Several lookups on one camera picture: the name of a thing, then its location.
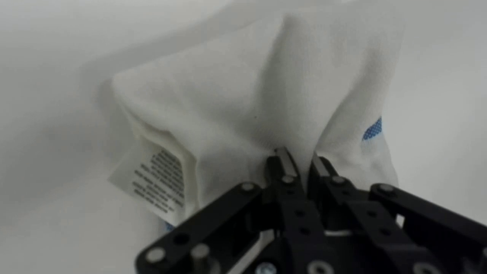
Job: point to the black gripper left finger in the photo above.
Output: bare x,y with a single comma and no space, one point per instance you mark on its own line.
272,228

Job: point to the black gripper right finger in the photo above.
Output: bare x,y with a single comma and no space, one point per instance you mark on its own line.
399,231

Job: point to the white cloth with blue tag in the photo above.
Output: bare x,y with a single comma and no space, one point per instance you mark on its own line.
310,78

